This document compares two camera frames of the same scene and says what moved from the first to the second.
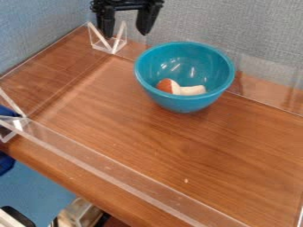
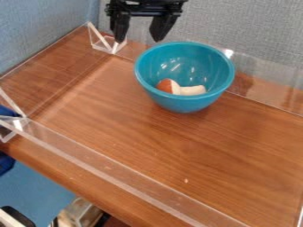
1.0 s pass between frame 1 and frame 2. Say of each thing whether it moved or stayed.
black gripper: moved
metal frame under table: stayed
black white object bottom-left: stayed
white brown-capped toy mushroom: stayed
